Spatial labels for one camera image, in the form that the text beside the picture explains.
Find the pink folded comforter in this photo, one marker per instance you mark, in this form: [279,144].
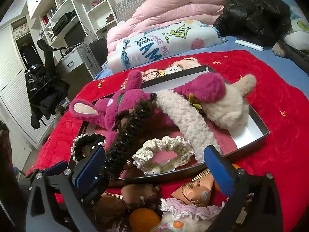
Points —
[153,14]

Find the black shallow tray box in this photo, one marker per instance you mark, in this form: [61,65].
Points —
[164,130]

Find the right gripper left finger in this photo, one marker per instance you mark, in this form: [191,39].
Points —
[63,202]

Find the brown small plush toy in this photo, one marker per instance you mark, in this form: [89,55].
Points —
[141,196]

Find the black lace-trimmed scrunchie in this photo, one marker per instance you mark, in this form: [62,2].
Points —
[83,145]

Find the white bookshelf unit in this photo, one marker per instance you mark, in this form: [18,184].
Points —
[56,17]

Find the white cartoon print blanket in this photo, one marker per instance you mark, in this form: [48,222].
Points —
[162,43]

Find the monster print pillow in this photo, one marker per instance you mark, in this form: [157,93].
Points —
[298,36]

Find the gold triangular snack packet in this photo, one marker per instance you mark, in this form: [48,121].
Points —
[197,191]

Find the black computer tower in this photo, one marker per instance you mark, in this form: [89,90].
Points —
[99,50]

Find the magenta plush bunny headband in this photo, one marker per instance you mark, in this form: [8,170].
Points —
[186,106]

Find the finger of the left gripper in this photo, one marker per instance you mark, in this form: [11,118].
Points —
[53,170]

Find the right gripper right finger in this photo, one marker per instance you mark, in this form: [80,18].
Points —
[253,201]

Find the black desk chair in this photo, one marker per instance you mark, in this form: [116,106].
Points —
[44,86]

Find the white desk with drawer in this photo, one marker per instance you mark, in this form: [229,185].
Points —
[81,55]

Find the black puffer jacket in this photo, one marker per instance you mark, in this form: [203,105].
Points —
[262,21]

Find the white remote control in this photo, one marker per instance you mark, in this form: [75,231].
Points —
[249,45]

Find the cream knitted scrunchie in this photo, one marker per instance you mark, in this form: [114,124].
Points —
[163,155]

